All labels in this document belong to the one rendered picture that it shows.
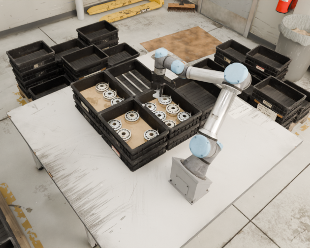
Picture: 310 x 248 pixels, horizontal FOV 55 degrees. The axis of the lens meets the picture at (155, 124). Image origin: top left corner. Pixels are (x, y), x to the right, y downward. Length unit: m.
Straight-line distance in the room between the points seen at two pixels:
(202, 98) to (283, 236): 1.31
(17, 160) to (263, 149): 2.20
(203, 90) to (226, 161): 0.62
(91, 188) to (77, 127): 0.55
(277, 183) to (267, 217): 0.40
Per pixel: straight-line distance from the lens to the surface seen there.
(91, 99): 2.30
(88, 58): 3.37
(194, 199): 1.86
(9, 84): 4.05
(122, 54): 3.61
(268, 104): 2.98
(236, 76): 1.61
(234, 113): 2.49
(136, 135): 2.02
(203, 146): 1.59
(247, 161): 2.18
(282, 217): 2.89
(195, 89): 2.43
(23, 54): 3.56
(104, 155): 2.09
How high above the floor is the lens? 2.33
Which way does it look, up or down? 46 degrees down
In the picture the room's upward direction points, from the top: 4 degrees clockwise
